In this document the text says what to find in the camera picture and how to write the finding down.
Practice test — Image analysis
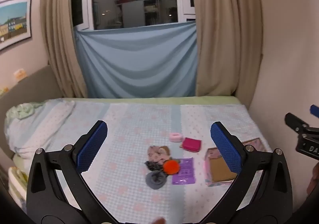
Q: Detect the checkered blue pink blanket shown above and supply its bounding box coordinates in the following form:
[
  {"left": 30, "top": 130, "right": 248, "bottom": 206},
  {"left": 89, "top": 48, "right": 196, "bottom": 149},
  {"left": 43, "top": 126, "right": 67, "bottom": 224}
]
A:
[{"left": 32, "top": 98, "right": 274, "bottom": 224}]

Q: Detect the framed wall picture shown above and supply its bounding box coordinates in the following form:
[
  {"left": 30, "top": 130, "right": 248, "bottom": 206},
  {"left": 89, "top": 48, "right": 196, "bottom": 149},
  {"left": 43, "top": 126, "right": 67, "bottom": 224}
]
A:
[{"left": 0, "top": 0, "right": 32, "bottom": 52}]

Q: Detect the pink cardboard box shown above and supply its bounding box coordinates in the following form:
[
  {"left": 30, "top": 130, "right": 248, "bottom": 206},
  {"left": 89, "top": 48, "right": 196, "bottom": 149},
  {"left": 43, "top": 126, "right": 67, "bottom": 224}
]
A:
[{"left": 204, "top": 137, "right": 268, "bottom": 187}]

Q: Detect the small cream wall decoration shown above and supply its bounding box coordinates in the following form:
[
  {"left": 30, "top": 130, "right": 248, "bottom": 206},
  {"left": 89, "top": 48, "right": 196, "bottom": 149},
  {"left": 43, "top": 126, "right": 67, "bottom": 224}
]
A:
[{"left": 13, "top": 68, "right": 27, "bottom": 80}]

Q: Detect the person's right forearm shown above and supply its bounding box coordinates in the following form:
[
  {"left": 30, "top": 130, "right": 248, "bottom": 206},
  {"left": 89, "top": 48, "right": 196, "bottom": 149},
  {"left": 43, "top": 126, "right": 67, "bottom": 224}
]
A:
[{"left": 306, "top": 164, "right": 319, "bottom": 198}]

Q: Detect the light blue hanging cloth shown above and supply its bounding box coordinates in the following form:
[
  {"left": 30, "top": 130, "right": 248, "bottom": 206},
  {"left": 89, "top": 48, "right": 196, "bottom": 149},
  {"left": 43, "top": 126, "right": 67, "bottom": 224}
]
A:
[{"left": 74, "top": 21, "right": 199, "bottom": 99}]

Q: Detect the beige curtain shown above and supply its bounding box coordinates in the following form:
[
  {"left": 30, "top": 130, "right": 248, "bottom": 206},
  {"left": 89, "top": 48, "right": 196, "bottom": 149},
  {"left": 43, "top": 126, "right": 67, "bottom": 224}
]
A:
[
  {"left": 190, "top": 0, "right": 264, "bottom": 97},
  {"left": 40, "top": 0, "right": 88, "bottom": 99}
]

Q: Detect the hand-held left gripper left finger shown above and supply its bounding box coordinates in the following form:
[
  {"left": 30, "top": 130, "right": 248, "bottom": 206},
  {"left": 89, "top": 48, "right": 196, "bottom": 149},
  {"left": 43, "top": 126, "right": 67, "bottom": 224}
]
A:
[{"left": 26, "top": 120, "right": 117, "bottom": 224}]

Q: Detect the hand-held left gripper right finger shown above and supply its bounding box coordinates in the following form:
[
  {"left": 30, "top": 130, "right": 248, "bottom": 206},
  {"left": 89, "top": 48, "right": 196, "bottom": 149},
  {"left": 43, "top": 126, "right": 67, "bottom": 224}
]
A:
[{"left": 199, "top": 121, "right": 294, "bottom": 224}]

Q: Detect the dark patterned scrunchie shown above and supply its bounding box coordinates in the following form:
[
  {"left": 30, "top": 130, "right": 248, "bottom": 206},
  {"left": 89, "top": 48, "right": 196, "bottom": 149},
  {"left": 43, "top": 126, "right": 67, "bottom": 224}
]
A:
[{"left": 144, "top": 160, "right": 165, "bottom": 171}]

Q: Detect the beige fuzzy hair clip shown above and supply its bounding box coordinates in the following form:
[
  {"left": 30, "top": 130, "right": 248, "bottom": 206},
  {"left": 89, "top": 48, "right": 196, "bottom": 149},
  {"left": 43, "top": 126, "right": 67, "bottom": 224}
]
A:
[{"left": 147, "top": 145, "right": 165, "bottom": 164}]

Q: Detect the purple plastic packet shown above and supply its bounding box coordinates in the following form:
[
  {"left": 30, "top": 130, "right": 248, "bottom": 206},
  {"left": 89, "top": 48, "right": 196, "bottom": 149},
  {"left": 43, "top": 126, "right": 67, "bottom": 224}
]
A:
[{"left": 172, "top": 157, "right": 196, "bottom": 185}]

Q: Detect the grey scrunchie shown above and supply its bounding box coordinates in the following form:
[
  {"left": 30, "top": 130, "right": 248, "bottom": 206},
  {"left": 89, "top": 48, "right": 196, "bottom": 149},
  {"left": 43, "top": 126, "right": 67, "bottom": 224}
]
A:
[{"left": 146, "top": 170, "right": 169, "bottom": 191}]

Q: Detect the brown fuzzy hair clip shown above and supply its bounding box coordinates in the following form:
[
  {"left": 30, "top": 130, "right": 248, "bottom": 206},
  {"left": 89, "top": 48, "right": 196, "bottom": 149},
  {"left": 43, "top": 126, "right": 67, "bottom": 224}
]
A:
[{"left": 159, "top": 145, "right": 173, "bottom": 160}]

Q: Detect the light blue printed pillow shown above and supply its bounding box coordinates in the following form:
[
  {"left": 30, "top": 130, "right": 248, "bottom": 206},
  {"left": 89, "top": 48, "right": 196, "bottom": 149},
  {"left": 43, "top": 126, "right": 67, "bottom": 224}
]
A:
[{"left": 3, "top": 100, "right": 77, "bottom": 156}]

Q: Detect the pink fluffy scrunchie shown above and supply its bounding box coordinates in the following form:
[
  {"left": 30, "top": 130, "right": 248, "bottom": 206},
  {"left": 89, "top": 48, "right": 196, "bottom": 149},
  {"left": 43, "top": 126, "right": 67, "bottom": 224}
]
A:
[{"left": 169, "top": 132, "right": 183, "bottom": 143}]

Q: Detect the orange pom-pom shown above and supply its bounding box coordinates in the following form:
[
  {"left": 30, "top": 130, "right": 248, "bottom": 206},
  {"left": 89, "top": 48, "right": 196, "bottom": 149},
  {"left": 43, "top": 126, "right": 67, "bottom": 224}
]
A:
[{"left": 163, "top": 160, "right": 180, "bottom": 174}]

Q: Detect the crumpled green cloth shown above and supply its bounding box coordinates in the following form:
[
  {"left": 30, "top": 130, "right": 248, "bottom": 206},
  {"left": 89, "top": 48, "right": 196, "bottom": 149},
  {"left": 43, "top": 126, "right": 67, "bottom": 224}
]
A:
[{"left": 5, "top": 103, "right": 43, "bottom": 125}]

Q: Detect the white yellow printed pillow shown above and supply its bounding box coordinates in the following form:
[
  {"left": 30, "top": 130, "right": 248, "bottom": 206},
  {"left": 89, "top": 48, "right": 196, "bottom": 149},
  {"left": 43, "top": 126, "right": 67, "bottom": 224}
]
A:
[{"left": 8, "top": 166, "right": 29, "bottom": 211}]

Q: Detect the grey padded headboard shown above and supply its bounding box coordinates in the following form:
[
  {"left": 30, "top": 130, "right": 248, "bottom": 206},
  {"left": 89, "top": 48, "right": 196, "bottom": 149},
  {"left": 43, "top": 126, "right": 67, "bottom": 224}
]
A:
[{"left": 0, "top": 65, "right": 64, "bottom": 162}]

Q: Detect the magenta fabric pouch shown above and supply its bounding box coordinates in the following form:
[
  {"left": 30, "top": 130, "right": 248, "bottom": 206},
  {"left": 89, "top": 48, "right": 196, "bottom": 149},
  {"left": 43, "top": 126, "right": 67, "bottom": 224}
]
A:
[{"left": 181, "top": 137, "right": 202, "bottom": 152}]

